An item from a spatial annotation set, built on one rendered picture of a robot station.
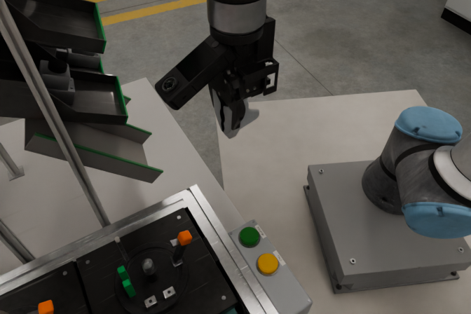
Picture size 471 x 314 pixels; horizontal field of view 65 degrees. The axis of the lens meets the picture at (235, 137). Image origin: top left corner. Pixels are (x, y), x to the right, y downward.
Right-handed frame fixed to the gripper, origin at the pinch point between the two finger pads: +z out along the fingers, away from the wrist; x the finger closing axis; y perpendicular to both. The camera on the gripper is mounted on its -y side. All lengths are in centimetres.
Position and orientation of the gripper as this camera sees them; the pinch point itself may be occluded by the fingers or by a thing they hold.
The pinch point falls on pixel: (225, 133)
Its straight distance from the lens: 62.6
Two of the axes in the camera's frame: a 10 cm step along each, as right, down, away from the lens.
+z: 0.0, 6.8, 7.3
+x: -5.1, -6.3, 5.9
